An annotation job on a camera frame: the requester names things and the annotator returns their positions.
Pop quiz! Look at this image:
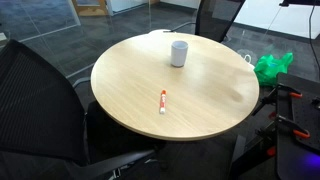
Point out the red white marker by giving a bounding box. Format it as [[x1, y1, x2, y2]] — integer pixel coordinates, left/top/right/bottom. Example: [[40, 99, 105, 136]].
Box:
[[158, 89, 168, 115]]

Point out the white ceramic cup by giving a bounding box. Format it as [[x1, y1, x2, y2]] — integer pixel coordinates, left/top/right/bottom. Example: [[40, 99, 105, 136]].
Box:
[[170, 40, 189, 68]]

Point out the black high-back office chair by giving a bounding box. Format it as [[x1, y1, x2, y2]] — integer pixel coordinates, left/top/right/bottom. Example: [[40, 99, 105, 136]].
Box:
[[169, 0, 247, 44]]

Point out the green plastic bag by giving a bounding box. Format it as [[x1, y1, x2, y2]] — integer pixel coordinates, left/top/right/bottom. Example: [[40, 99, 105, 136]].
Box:
[[253, 52, 294, 88]]

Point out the black mesh office chair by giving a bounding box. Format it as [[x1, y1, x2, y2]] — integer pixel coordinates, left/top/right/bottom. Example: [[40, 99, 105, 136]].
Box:
[[0, 38, 168, 180]]

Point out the black robot mounting cart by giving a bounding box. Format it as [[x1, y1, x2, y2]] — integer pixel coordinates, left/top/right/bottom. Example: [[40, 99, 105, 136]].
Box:
[[229, 72, 320, 180]]

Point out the white cord on floor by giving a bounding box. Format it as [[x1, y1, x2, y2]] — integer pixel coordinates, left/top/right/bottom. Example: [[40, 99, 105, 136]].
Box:
[[238, 49, 256, 67]]

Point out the wooden furniture frame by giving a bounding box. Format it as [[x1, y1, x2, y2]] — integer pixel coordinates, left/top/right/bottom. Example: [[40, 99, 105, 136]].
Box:
[[71, 0, 111, 17]]

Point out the orange-handled black clamp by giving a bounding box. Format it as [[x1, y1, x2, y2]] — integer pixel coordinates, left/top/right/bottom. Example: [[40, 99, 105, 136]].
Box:
[[254, 114, 311, 140], [252, 83, 304, 117]]

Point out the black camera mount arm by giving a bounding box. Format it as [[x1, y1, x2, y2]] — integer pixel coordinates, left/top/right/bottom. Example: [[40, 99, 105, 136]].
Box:
[[279, 0, 320, 8]]

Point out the black camera cable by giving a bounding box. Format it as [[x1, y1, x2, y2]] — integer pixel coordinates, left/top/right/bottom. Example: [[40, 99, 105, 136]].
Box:
[[307, 0, 320, 73]]

